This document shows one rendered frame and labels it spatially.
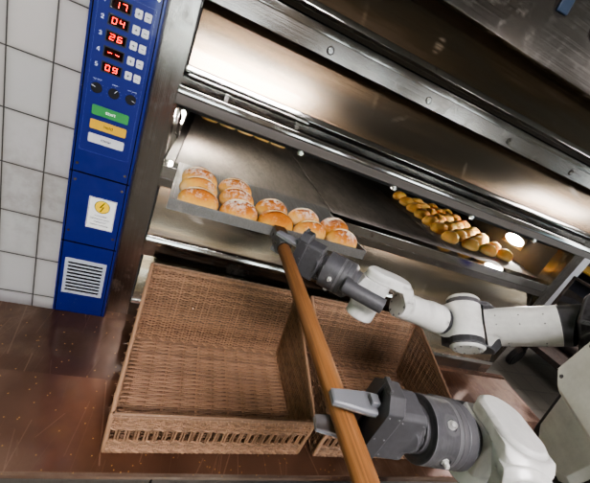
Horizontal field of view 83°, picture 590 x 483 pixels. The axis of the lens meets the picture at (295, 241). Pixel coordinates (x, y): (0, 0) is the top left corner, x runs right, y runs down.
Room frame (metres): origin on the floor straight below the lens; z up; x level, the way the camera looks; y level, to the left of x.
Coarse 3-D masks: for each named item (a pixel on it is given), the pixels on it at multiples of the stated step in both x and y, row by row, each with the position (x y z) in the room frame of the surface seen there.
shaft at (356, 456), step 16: (288, 256) 0.66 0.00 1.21; (288, 272) 0.61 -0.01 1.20; (304, 288) 0.56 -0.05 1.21; (304, 304) 0.52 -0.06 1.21; (304, 320) 0.48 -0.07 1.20; (320, 336) 0.44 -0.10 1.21; (320, 352) 0.41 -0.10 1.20; (320, 368) 0.39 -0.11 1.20; (336, 384) 0.36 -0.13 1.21; (336, 416) 0.32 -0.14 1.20; (352, 416) 0.32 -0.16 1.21; (336, 432) 0.30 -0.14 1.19; (352, 432) 0.30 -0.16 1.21; (352, 448) 0.28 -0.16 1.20; (352, 464) 0.27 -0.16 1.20; (368, 464) 0.27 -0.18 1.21; (352, 480) 0.25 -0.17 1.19; (368, 480) 0.25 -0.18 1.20
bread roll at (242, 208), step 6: (222, 204) 0.78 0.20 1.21; (228, 204) 0.77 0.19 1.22; (234, 204) 0.77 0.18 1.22; (240, 204) 0.78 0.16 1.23; (246, 204) 0.79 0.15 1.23; (252, 204) 0.81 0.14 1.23; (222, 210) 0.77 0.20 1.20; (228, 210) 0.76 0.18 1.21; (234, 210) 0.77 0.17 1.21; (240, 210) 0.77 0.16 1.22; (246, 210) 0.78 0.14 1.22; (252, 210) 0.80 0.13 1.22; (240, 216) 0.77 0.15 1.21; (246, 216) 0.78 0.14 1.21; (252, 216) 0.79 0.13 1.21
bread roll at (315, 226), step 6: (300, 222) 0.86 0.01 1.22; (306, 222) 0.86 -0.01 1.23; (312, 222) 0.87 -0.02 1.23; (318, 222) 0.89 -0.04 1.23; (294, 228) 0.85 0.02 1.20; (300, 228) 0.85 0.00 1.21; (306, 228) 0.85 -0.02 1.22; (312, 228) 0.86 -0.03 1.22; (318, 228) 0.87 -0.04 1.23; (324, 228) 0.89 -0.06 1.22; (318, 234) 0.86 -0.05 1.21; (324, 234) 0.88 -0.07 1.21
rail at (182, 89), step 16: (192, 96) 0.83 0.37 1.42; (208, 96) 0.84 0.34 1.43; (240, 112) 0.87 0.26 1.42; (272, 128) 0.91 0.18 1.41; (288, 128) 0.92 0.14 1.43; (320, 144) 0.96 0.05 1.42; (352, 160) 1.00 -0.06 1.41; (368, 160) 1.02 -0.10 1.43; (400, 176) 1.06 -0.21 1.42; (448, 192) 1.13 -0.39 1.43; (480, 208) 1.19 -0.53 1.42; (528, 224) 1.27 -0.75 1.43; (560, 240) 1.34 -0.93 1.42
